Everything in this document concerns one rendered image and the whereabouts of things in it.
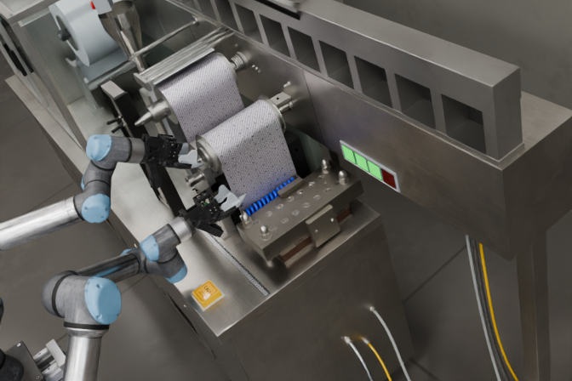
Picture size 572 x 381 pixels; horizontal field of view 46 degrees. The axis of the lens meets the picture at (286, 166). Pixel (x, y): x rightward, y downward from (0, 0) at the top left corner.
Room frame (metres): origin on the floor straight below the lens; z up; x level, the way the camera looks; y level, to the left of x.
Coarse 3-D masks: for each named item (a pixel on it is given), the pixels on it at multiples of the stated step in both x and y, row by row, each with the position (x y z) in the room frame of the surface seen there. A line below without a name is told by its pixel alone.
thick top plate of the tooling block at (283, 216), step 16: (320, 176) 1.72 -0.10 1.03; (336, 176) 1.69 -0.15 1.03; (352, 176) 1.67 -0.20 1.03; (304, 192) 1.67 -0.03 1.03; (320, 192) 1.64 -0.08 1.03; (336, 192) 1.62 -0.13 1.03; (352, 192) 1.62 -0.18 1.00; (272, 208) 1.64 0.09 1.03; (288, 208) 1.62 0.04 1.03; (304, 208) 1.59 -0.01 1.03; (320, 208) 1.57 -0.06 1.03; (336, 208) 1.59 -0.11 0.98; (240, 224) 1.63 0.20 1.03; (256, 224) 1.60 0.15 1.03; (272, 224) 1.57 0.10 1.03; (288, 224) 1.55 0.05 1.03; (304, 224) 1.55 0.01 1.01; (256, 240) 1.53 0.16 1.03; (272, 240) 1.50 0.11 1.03; (288, 240) 1.52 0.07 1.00; (272, 256) 1.49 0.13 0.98
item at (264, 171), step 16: (272, 144) 1.75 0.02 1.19; (256, 160) 1.73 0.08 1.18; (272, 160) 1.75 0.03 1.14; (288, 160) 1.77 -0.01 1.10; (240, 176) 1.70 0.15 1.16; (256, 176) 1.72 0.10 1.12; (272, 176) 1.74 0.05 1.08; (288, 176) 1.76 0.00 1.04; (240, 192) 1.69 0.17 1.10; (256, 192) 1.71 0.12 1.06; (240, 208) 1.68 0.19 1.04
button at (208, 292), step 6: (210, 282) 1.53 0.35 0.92; (198, 288) 1.52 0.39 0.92; (204, 288) 1.51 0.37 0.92; (210, 288) 1.50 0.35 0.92; (216, 288) 1.49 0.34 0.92; (198, 294) 1.49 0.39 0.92; (204, 294) 1.48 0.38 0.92; (210, 294) 1.48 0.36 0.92; (216, 294) 1.47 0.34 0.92; (198, 300) 1.47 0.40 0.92; (204, 300) 1.46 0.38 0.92; (210, 300) 1.46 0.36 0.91; (204, 306) 1.45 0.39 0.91
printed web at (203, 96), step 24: (192, 72) 1.99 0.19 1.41; (216, 72) 1.99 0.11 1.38; (168, 96) 1.92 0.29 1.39; (192, 96) 1.93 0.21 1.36; (216, 96) 1.96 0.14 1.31; (240, 96) 1.99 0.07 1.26; (168, 120) 2.03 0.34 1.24; (192, 120) 1.92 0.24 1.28; (216, 120) 1.95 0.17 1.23; (240, 120) 1.77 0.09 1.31; (264, 120) 1.77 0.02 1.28; (216, 144) 1.71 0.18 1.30; (240, 144) 1.72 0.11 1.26; (264, 144) 1.74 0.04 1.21; (192, 168) 2.04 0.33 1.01
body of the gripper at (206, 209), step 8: (208, 192) 1.67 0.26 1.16; (200, 200) 1.65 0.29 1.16; (208, 200) 1.65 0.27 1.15; (216, 200) 1.62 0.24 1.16; (192, 208) 1.63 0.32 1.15; (200, 208) 1.62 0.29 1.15; (208, 208) 1.62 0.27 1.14; (216, 208) 1.63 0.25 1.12; (184, 216) 1.60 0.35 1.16; (192, 216) 1.61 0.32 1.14; (200, 216) 1.62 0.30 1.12; (208, 216) 1.61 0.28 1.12; (216, 216) 1.62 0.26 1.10; (192, 224) 1.61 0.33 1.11; (208, 224) 1.62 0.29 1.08; (192, 232) 1.58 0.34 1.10
